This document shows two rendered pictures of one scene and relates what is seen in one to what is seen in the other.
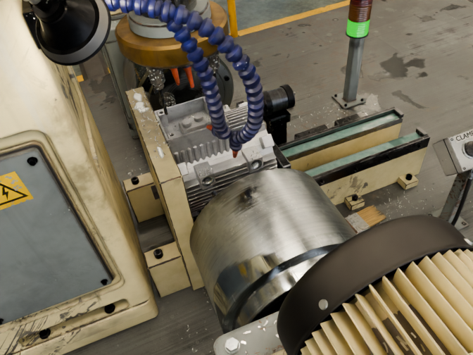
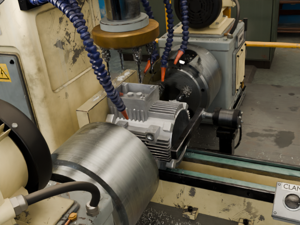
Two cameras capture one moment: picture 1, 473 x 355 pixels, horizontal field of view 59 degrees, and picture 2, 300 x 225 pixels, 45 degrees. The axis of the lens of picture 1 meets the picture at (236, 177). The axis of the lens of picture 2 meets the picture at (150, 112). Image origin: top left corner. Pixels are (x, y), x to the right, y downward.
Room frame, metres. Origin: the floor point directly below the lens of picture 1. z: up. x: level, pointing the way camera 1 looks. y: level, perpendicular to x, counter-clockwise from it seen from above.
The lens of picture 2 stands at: (-0.02, -0.63, 1.58)
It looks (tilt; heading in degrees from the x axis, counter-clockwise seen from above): 28 degrees down; 44
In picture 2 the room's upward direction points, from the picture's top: 6 degrees counter-clockwise
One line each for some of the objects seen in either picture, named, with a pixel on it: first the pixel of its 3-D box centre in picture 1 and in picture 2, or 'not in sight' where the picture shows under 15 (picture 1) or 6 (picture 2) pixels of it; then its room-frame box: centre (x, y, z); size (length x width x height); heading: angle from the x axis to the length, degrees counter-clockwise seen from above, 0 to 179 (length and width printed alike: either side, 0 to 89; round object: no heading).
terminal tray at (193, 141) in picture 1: (193, 130); (134, 101); (0.65, 0.07, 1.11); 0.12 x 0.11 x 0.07; 107
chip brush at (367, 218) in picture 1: (346, 227); not in sight; (0.59, -0.25, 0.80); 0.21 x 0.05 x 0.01; 113
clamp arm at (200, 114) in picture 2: (262, 135); (189, 131); (0.72, -0.07, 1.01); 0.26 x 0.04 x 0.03; 17
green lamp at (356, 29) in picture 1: (357, 25); not in sight; (1.11, -0.39, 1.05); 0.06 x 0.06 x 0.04
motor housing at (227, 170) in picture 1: (217, 159); (149, 131); (0.66, 0.04, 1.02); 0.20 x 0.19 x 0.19; 107
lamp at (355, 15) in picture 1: (360, 10); not in sight; (1.11, -0.39, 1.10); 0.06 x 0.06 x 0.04
